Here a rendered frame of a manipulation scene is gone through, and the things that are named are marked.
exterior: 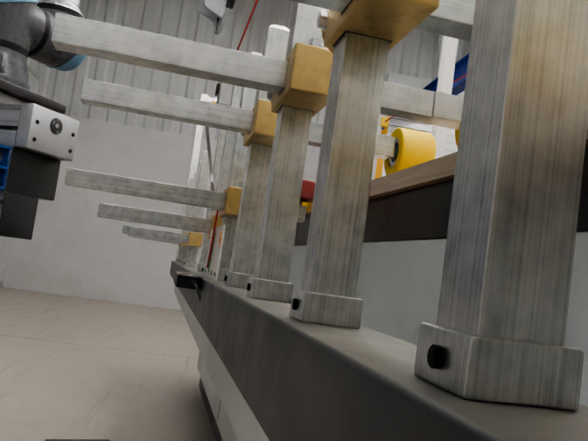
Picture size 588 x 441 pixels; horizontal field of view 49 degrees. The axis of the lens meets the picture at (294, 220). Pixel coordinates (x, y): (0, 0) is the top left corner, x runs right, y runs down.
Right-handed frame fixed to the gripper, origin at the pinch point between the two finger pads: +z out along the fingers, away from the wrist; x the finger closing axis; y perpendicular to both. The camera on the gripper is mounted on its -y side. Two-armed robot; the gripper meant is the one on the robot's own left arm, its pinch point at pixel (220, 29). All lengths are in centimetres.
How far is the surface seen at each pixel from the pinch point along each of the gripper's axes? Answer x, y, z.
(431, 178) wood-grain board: 62, -6, 34
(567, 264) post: 107, 28, 46
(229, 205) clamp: 18.3, 0.2, 37.5
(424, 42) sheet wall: -587, -554, -323
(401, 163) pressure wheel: 48, -13, 29
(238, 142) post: 11.7, -2.6, 24.7
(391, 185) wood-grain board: 49, -11, 33
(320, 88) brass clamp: 66, 15, 29
